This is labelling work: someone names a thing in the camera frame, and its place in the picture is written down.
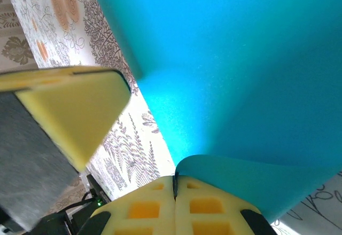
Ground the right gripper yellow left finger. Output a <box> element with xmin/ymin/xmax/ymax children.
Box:
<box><xmin>80</xmin><ymin>176</ymin><xmax>176</xmax><ymax>235</ymax></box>

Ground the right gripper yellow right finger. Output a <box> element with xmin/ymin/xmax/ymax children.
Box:
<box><xmin>175</xmin><ymin>177</ymin><xmax>273</xmax><ymax>235</ymax></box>

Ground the blue rectangular cloth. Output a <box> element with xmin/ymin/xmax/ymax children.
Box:
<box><xmin>87</xmin><ymin>0</ymin><xmax>342</xmax><ymax>224</ymax></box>

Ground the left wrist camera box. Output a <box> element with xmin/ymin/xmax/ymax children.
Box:
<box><xmin>85</xmin><ymin>173</ymin><xmax>112</xmax><ymax>209</ymax></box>

